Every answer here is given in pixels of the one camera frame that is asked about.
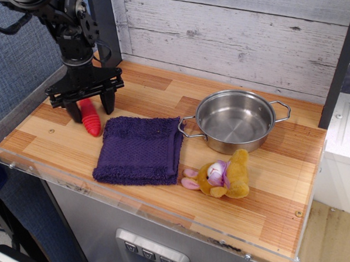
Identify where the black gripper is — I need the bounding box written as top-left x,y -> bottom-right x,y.
46,63 -> 124,123

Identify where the red handled metal spoon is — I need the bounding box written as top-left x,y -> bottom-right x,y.
79,98 -> 101,137

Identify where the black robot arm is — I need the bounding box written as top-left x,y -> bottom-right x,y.
0,0 -> 124,123

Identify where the purple folded cloth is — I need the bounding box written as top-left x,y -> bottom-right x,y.
93,116 -> 183,186

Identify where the clear acrylic edge guard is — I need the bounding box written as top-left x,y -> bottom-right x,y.
0,26 -> 335,262

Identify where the stainless steel pot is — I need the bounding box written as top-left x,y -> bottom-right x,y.
178,89 -> 291,155

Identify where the yellow plush bunny toy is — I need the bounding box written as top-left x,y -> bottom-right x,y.
181,149 -> 250,199

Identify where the silver dispenser panel with buttons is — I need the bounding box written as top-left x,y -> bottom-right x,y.
115,228 -> 190,262

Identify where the white appliance at right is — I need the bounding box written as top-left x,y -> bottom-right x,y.
314,93 -> 350,213

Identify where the dark grey left post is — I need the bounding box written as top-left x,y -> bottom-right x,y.
88,0 -> 122,68

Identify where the dark grey post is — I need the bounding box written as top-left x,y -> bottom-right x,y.
318,23 -> 350,130
88,0 -> 122,68

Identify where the dark grey right post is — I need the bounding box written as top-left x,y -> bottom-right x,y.
318,23 -> 350,130

